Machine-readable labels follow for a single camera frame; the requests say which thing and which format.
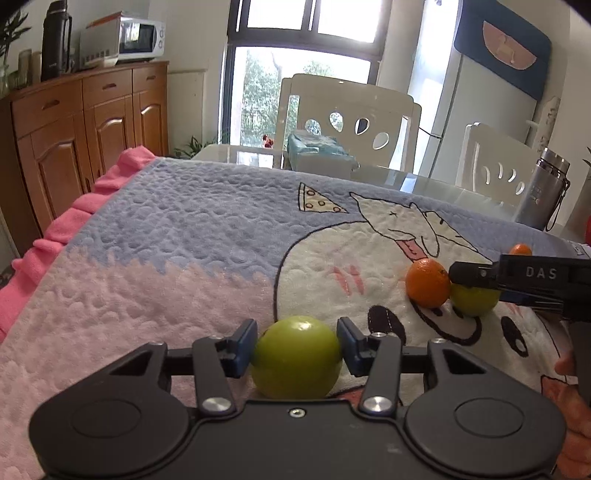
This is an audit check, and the green apple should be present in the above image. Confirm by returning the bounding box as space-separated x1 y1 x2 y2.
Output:
450 284 501 317
250 316 342 400

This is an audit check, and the person's right hand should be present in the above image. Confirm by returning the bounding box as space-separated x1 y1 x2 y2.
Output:
541 376 591 479

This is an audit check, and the small orange tangerine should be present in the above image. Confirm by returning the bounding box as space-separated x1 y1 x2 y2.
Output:
509 243 533 256

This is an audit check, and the grey thermos bottle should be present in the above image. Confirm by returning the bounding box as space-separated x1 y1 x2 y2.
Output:
514 148 570 231

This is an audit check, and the cartoon cat blanket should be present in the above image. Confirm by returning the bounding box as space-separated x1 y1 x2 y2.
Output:
1 147 589 479

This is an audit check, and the white chair near fridge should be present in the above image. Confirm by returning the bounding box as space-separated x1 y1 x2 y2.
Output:
455 122 539 208

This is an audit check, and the white refrigerator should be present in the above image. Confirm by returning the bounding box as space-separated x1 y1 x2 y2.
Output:
417 0 553 181

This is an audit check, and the tissue pack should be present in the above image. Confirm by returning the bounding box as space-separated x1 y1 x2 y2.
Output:
287 130 360 179

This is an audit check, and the white chair near window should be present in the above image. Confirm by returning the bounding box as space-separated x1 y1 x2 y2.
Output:
274 74 422 173

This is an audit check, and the blue fridge cover cloth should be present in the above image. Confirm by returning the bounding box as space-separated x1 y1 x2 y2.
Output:
454 0 552 101

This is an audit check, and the wooden sideboard cabinet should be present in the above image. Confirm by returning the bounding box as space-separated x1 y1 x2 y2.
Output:
1 61 168 254

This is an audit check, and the white microwave oven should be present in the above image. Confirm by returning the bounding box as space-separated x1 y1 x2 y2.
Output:
79 12 166 68

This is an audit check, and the black thermos flask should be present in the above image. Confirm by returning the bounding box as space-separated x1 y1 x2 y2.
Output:
41 0 72 82

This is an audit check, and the window frame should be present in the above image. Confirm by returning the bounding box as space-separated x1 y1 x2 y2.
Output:
219 0 393 146

